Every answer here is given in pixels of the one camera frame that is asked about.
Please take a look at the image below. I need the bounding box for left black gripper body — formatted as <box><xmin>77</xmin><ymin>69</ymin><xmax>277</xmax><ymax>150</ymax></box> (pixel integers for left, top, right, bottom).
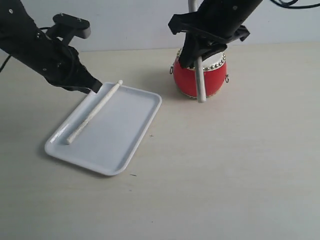
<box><xmin>14</xmin><ymin>32</ymin><xmax>82</xmax><ymax>81</ymax></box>

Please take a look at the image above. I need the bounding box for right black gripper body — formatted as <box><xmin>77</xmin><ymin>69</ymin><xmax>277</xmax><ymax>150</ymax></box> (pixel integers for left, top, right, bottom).
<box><xmin>168</xmin><ymin>0</ymin><xmax>251</xmax><ymax>50</ymax></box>

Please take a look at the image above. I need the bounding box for white drumstick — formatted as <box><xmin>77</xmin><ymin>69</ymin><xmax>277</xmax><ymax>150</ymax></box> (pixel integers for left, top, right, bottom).
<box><xmin>66</xmin><ymin>80</ymin><xmax>123</xmax><ymax>145</ymax></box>
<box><xmin>188</xmin><ymin>0</ymin><xmax>207</xmax><ymax>103</ymax></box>

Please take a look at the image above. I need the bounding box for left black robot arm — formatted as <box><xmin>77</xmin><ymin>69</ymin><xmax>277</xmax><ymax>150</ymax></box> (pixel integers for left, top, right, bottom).
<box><xmin>0</xmin><ymin>0</ymin><xmax>103</xmax><ymax>94</ymax></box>

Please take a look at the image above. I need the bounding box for red small drum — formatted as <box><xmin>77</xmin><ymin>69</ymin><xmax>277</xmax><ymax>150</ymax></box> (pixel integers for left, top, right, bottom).
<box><xmin>169</xmin><ymin>48</ymin><xmax>229</xmax><ymax>99</ymax></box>

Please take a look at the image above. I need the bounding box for white rectangular plastic tray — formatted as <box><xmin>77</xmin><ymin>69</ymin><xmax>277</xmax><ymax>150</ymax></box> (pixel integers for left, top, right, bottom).
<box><xmin>44</xmin><ymin>82</ymin><xmax>162</xmax><ymax>176</ymax></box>

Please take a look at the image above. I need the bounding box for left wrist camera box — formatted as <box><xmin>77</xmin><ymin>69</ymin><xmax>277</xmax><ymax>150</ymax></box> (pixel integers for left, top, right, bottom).
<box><xmin>45</xmin><ymin>13</ymin><xmax>91</xmax><ymax>45</ymax></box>

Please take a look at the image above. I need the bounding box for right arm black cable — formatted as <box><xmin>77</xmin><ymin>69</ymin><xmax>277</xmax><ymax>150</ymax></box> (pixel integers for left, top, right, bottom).
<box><xmin>269</xmin><ymin>0</ymin><xmax>320</xmax><ymax>10</ymax></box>

